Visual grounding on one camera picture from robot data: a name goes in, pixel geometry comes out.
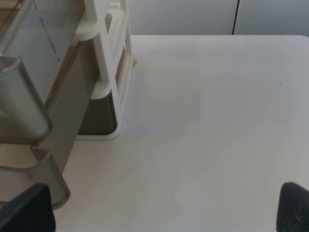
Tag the white plastic drawer cabinet frame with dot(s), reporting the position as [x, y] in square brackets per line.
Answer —
[106, 23]

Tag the smoky transparent drawer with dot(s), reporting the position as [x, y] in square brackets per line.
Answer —
[22, 166]
[35, 36]
[100, 117]

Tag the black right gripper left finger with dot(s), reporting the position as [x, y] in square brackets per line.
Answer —
[30, 211]

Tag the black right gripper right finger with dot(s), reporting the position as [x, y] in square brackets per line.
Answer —
[293, 209]

